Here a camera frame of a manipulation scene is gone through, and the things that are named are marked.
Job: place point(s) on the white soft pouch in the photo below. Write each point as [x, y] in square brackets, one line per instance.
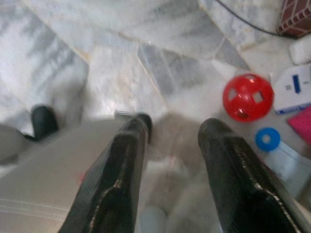
[301, 51]

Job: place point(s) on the white box with blue print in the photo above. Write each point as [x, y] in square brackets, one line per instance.
[286, 97]

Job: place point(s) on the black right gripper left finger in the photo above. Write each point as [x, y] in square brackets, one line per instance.
[114, 184]

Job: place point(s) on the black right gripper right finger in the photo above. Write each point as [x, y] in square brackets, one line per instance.
[238, 189]

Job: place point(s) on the pink flat item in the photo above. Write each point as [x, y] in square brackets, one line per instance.
[301, 125]

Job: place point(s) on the red perforated plastic ball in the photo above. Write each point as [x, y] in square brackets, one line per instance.
[245, 85]

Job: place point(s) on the white bottle with blue cap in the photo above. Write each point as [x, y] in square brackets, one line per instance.
[289, 165]

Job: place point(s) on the red brick pattern block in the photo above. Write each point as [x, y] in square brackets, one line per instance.
[295, 19]

